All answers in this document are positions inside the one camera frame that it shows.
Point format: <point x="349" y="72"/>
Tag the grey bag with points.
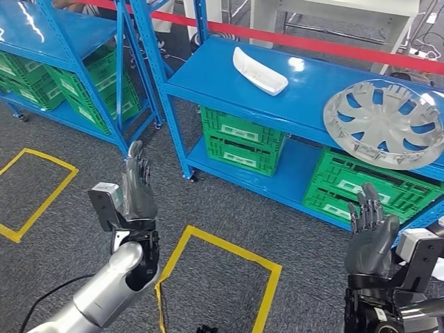
<point x="409" y="79"/>

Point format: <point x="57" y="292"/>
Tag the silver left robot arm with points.
<point x="104" y="289"/>

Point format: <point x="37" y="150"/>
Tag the person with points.
<point x="76" y="5"/>

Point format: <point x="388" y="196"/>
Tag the silver wheel cover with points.
<point x="383" y="124"/>

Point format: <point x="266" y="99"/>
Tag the yellow floor tape square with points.
<point x="52" y="161"/>
<point x="235" y="249"/>

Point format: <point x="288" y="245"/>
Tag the black ribbed barrier base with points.
<point x="225" y="36"/>

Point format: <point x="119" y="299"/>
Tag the white power strip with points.
<point x="421" y="53"/>

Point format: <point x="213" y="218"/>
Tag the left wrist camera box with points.
<point x="104" y="207"/>

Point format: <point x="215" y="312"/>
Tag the white table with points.
<point x="346" y="5"/>

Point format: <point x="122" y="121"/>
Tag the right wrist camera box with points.
<point x="416" y="241"/>

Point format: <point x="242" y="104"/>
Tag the blue metal shelf rack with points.
<point x="52" y="27"/>
<point x="222" y="73"/>

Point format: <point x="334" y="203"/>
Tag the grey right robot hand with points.
<point x="371" y="248"/>

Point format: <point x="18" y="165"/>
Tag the white curved plastic part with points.
<point x="258" y="73"/>

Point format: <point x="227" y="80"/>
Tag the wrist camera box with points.
<point x="416" y="241"/>
<point x="104" y="207"/>

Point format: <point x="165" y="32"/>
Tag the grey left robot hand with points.
<point x="138" y="197"/>

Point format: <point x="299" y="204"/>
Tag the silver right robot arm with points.
<point x="374" y="312"/>

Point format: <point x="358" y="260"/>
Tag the red barrier tape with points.
<point x="312" y="44"/>

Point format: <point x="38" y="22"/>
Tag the white cabinet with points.
<point x="163" y="26"/>

